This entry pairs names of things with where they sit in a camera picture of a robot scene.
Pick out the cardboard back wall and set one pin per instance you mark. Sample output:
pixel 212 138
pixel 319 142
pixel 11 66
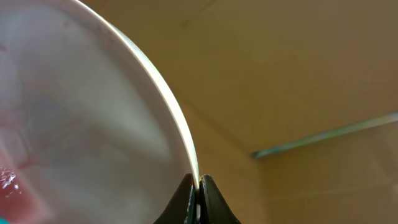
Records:
pixel 291 104

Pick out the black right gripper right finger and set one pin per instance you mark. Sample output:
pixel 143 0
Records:
pixel 213 206

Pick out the white plate with pink rim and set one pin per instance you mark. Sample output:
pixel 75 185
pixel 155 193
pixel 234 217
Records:
pixel 90 130

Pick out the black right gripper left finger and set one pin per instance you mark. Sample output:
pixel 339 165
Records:
pixel 182 207

